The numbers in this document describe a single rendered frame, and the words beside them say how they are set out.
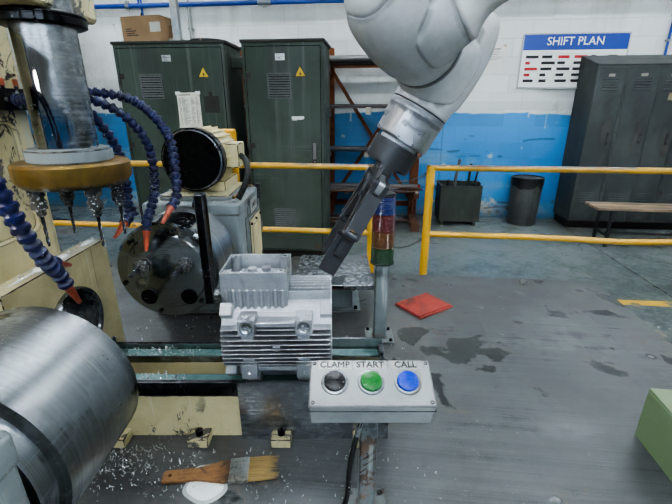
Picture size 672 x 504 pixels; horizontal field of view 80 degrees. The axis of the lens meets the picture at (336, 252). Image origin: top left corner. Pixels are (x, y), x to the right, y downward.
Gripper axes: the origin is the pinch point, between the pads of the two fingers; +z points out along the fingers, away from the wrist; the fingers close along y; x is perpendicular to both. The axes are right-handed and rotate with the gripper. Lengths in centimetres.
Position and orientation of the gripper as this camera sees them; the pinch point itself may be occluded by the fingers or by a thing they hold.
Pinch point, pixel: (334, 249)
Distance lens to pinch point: 69.1
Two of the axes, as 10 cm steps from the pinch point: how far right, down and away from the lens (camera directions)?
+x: 8.7, 4.7, 1.7
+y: 0.0, 3.4, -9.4
